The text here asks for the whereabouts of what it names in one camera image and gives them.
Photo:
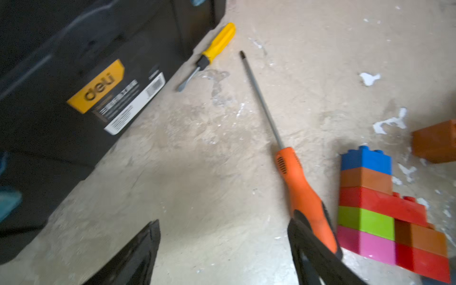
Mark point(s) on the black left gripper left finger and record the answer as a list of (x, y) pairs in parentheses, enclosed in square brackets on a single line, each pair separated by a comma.
[(134, 263)]

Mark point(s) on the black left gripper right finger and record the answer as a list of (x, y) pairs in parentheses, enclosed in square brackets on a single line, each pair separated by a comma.
[(314, 262)]

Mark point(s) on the lime green lego brick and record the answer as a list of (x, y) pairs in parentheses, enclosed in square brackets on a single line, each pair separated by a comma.
[(367, 221)]

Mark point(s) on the magenta lego brick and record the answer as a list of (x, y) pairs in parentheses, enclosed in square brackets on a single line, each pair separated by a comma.
[(367, 245)]

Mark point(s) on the brown lego brick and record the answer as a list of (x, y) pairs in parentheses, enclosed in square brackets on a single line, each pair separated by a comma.
[(426, 239), (437, 143), (367, 178)]

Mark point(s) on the red long lego brick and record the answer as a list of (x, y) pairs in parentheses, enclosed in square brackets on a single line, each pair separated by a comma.
[(401, 208)]

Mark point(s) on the dark blue lego brick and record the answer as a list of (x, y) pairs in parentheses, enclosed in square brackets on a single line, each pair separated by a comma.
[(374, 160)]

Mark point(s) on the red square lego brick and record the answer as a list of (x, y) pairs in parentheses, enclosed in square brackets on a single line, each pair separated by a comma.
[(424, 263)]

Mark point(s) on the black deli toolbox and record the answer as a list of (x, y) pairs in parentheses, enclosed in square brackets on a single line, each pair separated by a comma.
[(74, 76)]

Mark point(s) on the orange black handled screwdriver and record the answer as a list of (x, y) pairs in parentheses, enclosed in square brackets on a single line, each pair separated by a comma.
[(303, 199)]

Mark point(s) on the small yellow handled screwdriver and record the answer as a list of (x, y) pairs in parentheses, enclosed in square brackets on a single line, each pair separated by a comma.
[(216, 47)]

